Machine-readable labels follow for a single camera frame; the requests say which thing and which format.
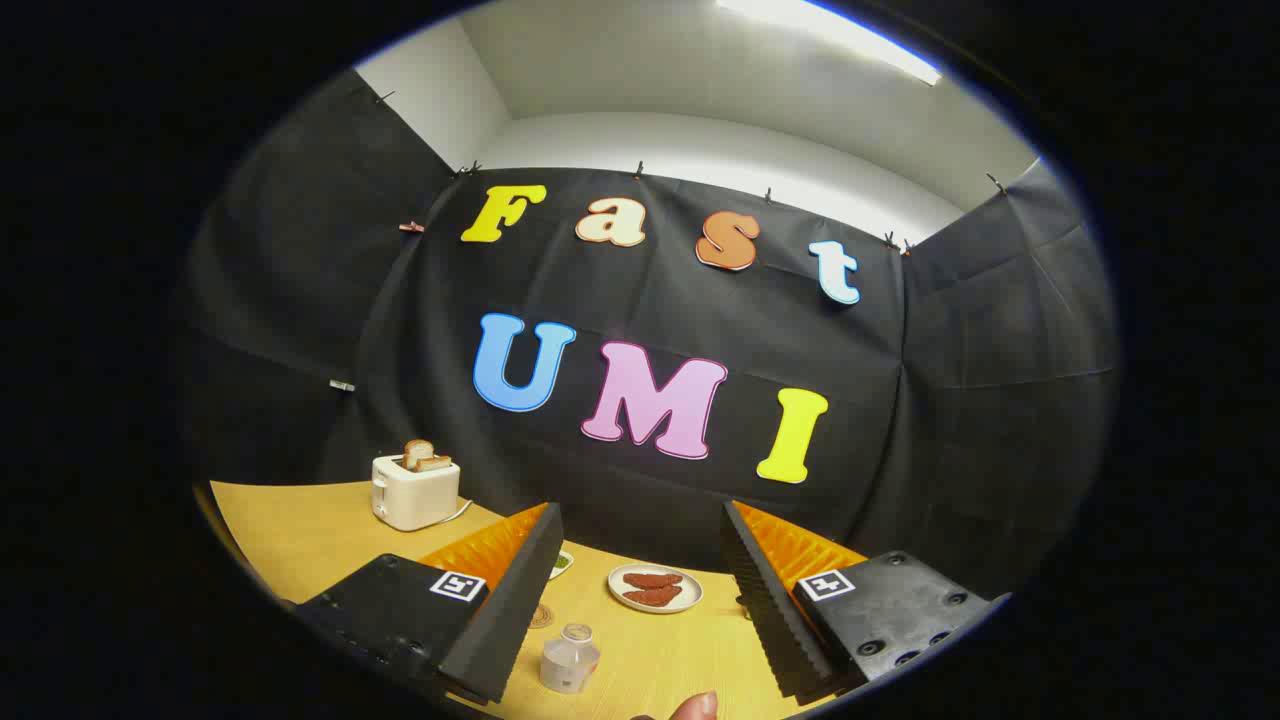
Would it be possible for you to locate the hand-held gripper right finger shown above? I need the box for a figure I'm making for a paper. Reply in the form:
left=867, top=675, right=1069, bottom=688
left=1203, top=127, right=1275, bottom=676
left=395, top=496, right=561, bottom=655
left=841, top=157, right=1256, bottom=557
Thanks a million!
left=722, top=500, right=1011, bottom=701

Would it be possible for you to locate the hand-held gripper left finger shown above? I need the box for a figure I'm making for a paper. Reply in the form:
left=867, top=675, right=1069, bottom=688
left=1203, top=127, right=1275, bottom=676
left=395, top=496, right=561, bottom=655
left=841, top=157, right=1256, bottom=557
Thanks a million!
left=290, top=502, right=564, bottom=706

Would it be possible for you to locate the clear juice bottle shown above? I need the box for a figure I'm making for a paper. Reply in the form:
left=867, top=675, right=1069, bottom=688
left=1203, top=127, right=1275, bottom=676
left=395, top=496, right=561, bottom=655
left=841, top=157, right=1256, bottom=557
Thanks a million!
left=540, top=623, right=601, bottom=694

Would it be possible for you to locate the white round plate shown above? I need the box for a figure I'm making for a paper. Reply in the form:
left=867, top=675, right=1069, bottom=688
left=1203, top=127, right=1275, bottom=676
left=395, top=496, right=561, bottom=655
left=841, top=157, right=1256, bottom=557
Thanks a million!
left=608, top=564, right=704, bottom=613

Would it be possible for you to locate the cream toaster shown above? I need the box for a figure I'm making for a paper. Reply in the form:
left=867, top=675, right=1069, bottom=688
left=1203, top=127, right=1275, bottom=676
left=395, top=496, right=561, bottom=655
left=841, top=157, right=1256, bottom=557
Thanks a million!
left=371, top=453, right=462, bottom=532

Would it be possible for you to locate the wooden table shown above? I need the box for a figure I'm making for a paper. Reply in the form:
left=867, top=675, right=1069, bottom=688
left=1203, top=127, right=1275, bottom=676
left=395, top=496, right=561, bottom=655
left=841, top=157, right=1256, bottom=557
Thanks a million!
left=205, top=480, right=871, bottom=720

